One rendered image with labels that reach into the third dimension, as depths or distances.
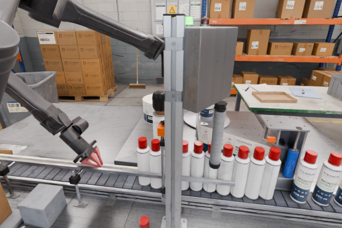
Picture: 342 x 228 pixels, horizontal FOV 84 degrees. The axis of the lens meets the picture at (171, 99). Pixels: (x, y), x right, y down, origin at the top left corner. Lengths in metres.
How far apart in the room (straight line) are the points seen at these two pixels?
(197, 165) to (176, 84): 0.38
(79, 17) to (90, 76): 3.53
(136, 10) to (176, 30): 4.76
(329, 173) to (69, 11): 0.93
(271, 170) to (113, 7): 5.03
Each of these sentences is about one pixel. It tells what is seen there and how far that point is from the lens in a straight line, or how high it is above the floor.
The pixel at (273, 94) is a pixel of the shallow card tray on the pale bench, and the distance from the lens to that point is 2.28.
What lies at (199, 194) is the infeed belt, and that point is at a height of 0.88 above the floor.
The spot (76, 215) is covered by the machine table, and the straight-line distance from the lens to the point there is 0.89.
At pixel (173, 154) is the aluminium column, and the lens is 0.54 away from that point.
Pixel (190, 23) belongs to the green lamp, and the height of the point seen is 1.48.
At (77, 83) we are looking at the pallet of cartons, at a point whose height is 0.41.
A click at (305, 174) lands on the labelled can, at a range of 0.83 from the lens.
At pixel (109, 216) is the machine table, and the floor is 0.83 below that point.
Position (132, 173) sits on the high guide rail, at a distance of 0.78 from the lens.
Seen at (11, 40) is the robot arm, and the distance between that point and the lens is 0.24.
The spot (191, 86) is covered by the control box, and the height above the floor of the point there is 1.35.
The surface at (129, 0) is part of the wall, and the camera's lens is 5.24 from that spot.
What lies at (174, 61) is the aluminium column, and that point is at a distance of 0.44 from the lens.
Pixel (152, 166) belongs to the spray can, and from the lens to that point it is 0.76.
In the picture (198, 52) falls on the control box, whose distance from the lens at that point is 0.41.
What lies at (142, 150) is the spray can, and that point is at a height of 1.05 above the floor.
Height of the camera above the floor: 1.48
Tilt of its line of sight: 21 degrees down
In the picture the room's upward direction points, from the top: straight up
